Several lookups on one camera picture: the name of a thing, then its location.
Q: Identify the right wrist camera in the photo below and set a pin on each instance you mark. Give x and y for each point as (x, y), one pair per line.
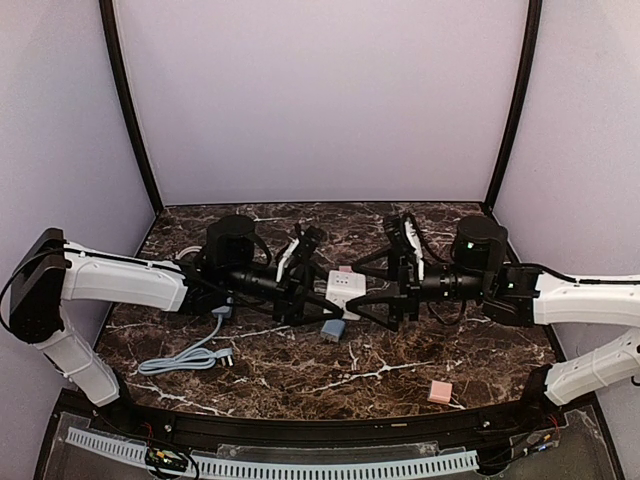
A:
(410, 232)

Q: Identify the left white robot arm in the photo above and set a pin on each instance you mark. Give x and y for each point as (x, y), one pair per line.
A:
(224, 271)

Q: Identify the pink small plug adapter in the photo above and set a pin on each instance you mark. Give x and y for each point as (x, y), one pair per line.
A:
(440, 392)

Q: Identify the black front table rail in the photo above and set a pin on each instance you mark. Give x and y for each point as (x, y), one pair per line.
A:
(475, 427)

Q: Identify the small circuit board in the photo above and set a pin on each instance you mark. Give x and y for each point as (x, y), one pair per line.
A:
(166, 459)

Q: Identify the right black frame post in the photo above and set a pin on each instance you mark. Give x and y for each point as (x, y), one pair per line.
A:
(521, 83)

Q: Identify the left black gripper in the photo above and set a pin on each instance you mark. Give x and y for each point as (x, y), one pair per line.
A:
(294, 292)

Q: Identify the blue power strip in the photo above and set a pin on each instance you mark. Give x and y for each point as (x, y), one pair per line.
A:
(224, 311)

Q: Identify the left black frame post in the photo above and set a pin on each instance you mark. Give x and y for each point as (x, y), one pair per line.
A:
(126, 102)

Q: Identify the white cube socket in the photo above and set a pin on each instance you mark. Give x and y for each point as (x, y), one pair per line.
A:
(343, 287)

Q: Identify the black frame post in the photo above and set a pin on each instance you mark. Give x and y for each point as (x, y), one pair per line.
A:
(126, 102)
(521, 83)

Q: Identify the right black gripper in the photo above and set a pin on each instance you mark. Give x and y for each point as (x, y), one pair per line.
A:
(406, 288)

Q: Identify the grey slotted cable duct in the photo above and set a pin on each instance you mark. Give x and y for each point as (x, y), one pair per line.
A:
(244, 463)

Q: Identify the blue cube plug adapter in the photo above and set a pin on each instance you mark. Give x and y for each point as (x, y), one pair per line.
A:
(333, 330)

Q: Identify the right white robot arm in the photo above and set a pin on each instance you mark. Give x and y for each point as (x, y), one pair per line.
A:
(509, 293)

